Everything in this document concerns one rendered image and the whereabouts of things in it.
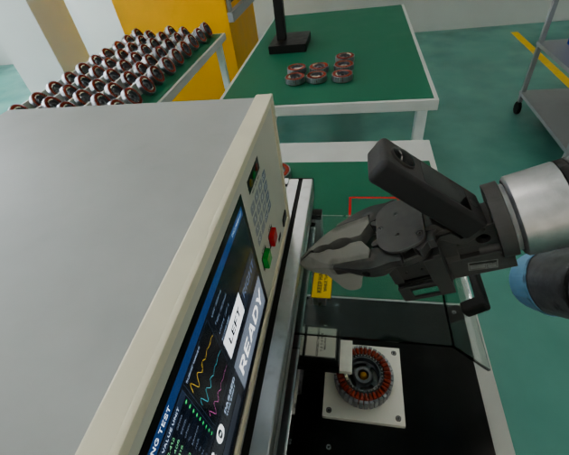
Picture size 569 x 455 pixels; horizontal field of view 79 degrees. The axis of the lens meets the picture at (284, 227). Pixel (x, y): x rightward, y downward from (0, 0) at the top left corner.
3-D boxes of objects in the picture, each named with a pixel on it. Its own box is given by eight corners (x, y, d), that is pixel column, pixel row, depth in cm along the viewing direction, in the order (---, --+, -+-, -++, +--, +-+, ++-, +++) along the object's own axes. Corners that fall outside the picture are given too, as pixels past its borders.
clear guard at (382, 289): (454, 241, 63) (462, 217, 59) (489, 371, 46) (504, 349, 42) (279, 236, 69) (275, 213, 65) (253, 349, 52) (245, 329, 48)
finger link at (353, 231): (319, 284, 44) (391, 268, 39) (295, 255, 40) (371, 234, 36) (321, 265, 46) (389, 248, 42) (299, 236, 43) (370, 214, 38)
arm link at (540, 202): (580, 199, 25) (539, 142, 31) (508, 218, 27) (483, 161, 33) (585, 262, 29) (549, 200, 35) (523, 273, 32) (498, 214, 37)
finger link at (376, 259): (337, 286, 36) (424, 266, 32) (331, 277, 35) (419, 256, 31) (340, 252, 39) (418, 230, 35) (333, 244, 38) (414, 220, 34)
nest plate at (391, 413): (398, 350, 74) (399, 348, 73) (405, 429, 63) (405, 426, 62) (327, 344, 76) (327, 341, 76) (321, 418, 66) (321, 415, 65)
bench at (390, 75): (394, 92, 340) (403, 4, 289) (415, 220, 209) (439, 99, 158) (284, 97, 361) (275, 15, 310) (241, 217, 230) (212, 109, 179)
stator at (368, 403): (392, 357, 71) (394, 349, 69) (391, 415, 64) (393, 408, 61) (338, 348, 74) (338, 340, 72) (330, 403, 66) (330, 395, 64)
